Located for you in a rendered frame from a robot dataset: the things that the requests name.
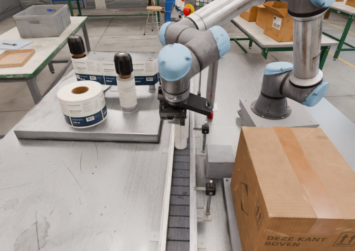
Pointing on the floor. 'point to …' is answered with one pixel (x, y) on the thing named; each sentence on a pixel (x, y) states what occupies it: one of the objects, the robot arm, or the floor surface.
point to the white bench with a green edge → (41, 57)
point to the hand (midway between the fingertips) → (184, 121)
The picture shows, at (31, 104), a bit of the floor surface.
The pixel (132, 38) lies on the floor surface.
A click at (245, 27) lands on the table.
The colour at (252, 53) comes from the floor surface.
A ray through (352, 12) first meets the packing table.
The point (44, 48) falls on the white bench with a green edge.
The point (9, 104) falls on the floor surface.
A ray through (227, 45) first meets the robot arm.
